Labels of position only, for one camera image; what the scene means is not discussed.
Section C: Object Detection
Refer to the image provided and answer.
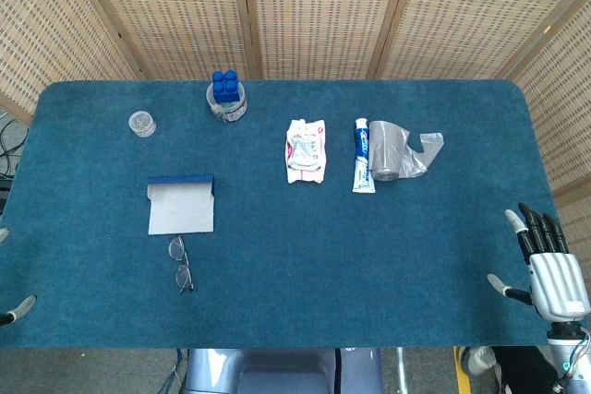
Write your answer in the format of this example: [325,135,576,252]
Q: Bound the clear tape roll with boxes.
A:
[205,80,248,124]

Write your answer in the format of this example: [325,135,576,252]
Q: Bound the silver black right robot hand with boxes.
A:
[487,202,591,323]

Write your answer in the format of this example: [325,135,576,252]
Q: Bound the white metal table leg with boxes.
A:
[395,347,410,394]

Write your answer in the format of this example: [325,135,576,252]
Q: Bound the blue cable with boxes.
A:
[159,348,190,394]

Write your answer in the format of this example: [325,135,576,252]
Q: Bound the blue toy building block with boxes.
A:
[211,69,242,103]

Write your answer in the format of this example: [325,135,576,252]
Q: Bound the blue table cloth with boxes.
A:
[0,79,573,350]

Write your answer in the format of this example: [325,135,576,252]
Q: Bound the black floor cables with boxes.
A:
[0,116,30,183]

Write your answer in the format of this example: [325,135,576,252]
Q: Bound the black white fabric bundle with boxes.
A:
[461,345,562,394]

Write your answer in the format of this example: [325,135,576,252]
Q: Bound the wire-frame eyeglasses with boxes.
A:
[166,235,195,296]

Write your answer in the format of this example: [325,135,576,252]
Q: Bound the blue glasses case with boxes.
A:
[146,173,216,237]

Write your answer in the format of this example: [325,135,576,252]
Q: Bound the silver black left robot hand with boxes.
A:
[0,226,37,327]

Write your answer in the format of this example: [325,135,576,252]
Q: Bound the grey garbage bag roll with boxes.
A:
[368,119,445,182]

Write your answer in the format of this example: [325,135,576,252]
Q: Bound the grey blue robot torso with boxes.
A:
[184,347,384,394]

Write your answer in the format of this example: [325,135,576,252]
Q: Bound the white red refill pouch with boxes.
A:
[284,118,328,185]

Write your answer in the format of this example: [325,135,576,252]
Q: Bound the blue white toothpaste tube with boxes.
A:
[352,117,378,195]

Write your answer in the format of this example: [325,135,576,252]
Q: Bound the small clear plastic jar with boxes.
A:
[127,110,157,138]

